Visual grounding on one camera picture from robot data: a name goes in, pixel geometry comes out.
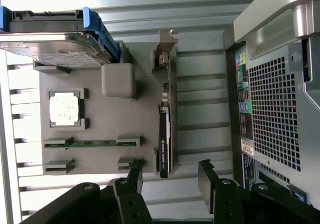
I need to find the blue case latch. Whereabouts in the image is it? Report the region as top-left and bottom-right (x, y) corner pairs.
(287, 183), (308, 204)

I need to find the green RAM stick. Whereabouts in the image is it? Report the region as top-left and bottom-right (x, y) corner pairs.
(44, 140), (141, 149)

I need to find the grey plastic parts rack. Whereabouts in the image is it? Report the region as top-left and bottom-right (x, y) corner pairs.
(32, 40), (179, 178)

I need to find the open grey PC case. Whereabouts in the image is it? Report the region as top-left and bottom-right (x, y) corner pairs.
(223, 0), (320, 209)

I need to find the silver CPU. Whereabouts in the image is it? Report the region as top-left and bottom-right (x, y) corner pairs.
(49, 92), (85, 127)

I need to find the hard disk in blue carrier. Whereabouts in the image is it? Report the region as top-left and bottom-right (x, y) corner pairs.
(0, 6), (121, 69)

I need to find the beige case handle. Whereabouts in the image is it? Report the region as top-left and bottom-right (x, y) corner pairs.
(233, 0), (320, 44)

